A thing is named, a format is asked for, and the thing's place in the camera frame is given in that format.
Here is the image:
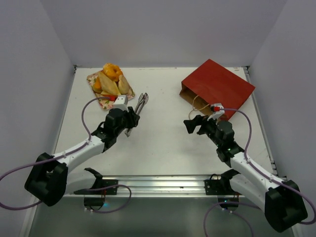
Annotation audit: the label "floral patterned tray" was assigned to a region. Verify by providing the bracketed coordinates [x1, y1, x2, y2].
[86, 73, 135, 111]

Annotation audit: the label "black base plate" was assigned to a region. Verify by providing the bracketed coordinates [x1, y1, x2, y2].
[204, 174, 240, 196]
[74, 179, 118, 195]

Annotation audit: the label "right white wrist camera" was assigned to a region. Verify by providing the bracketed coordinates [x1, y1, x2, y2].
[207, 103, 224, 121]

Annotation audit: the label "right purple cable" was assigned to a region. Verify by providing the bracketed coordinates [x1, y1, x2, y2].
[203, 106, 316, 237]

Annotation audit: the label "glazed fake donut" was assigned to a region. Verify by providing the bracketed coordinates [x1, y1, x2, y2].
[102, 63, 123, 82]

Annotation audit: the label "purple cable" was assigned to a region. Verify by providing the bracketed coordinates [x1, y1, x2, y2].
[203, 106, 316, 237]
[0, 96, 132, 213]

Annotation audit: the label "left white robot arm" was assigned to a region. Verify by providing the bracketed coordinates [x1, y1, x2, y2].
[24, 107, 140, 206]

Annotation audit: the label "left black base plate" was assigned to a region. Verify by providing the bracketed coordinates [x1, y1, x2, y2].
[74, 179, 118, 195]

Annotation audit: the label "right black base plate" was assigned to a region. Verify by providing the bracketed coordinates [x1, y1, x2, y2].
[204, 174, 240, 196]

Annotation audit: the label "orange fake sandwich bread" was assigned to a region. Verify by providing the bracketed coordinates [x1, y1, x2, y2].
[100, 90, 121, 102]

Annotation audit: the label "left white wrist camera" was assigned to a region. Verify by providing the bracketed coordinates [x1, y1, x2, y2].
[113, 95, 128, 111]

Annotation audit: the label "red paper bag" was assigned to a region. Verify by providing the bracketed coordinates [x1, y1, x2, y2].
[179, 59, 255, 117]

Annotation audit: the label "round beige bread bun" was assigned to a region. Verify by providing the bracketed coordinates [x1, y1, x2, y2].
[118, 75, 130, 94]

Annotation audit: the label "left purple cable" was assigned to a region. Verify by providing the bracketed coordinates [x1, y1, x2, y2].
[0, 96, 132, 213]

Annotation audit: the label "silver metal tongs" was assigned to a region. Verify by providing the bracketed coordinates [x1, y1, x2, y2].
[125, 93, 149, 137]

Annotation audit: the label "aluminium mounting rail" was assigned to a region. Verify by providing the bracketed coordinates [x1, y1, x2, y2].
[32, 175, 292, 197]

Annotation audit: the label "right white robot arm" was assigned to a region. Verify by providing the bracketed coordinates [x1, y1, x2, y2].
[184, 115, 308, 233]

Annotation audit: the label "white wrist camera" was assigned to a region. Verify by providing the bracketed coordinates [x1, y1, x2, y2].
[113, 95, 128, 111]
[207, 103, 224, 121]

